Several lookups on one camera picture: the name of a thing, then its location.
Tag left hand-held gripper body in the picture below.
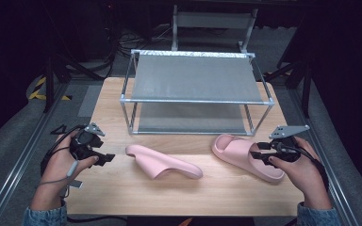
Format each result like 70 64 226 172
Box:
70 122 107 162

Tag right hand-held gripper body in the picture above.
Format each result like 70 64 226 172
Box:
268 124 310 164

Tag pink slipper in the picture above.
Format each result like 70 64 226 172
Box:
211 134 286 185
124 144 204 181

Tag metal shoe rack grey shelves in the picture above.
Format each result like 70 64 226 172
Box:
120 49 275 137

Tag person's right hand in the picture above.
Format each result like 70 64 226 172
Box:
268 137 329 199

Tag person's left hand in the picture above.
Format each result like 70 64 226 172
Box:
41 131 100 196

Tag black tripod stand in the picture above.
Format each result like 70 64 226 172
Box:
263 57 313 120
41 46 105 114

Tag grey cable with plug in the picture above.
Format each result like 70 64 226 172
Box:
37 160 84 200

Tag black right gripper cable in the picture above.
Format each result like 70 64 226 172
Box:
281 142 330 192

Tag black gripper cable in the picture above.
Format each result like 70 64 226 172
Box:
40 124 88 177
281 142 330 192

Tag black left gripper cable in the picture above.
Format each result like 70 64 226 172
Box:
40 124 88 177

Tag black cable under table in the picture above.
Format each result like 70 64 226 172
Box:
66 214 128 224

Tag bundle of floor cables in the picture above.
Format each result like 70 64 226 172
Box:
105 26 174 79

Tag grey metal frame chair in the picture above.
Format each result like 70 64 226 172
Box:
171 4 259 55

